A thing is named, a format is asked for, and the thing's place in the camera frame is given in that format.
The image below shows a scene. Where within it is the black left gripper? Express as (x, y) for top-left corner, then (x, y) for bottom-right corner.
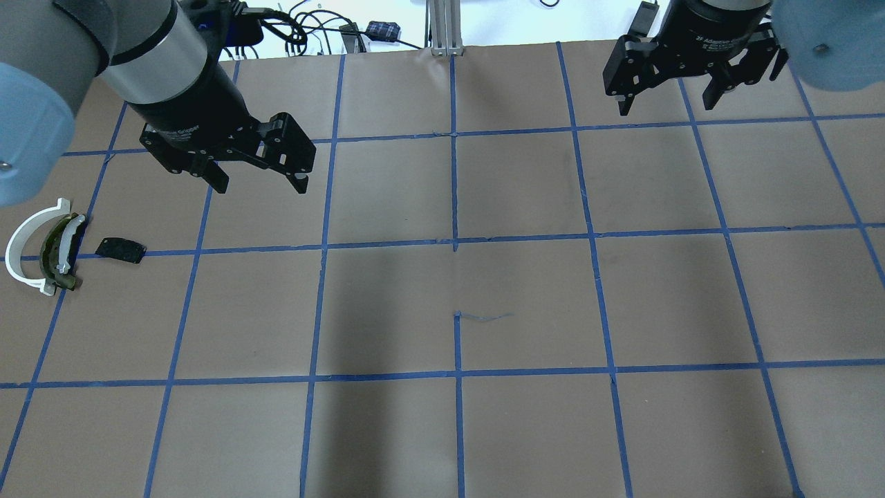
(130, 62), (317, 194)

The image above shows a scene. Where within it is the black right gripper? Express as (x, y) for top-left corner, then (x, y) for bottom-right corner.
(603, 1), (788, 117)

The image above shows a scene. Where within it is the white curved plastic bracket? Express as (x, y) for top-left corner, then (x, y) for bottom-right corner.
(4, 198), (71, 297)

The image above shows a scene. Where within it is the black cable bundle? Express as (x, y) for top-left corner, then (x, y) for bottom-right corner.
(242, 0), (367, 57)

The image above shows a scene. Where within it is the small black adapter box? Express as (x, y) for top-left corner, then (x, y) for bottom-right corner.
(364, 20), (402, 42)

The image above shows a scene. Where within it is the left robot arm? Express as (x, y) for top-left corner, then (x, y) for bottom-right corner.
(1, 1), (316, 207)

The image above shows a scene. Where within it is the dark green curved brake shoe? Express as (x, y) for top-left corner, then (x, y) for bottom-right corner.
(40, 212), (88, 295)

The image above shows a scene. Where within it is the small black flat plate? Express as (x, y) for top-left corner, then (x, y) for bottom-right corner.
(95, 237), (147, 264)

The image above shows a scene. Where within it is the aluminium frame post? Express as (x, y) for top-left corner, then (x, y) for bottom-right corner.
(425, 1), (465, 57)

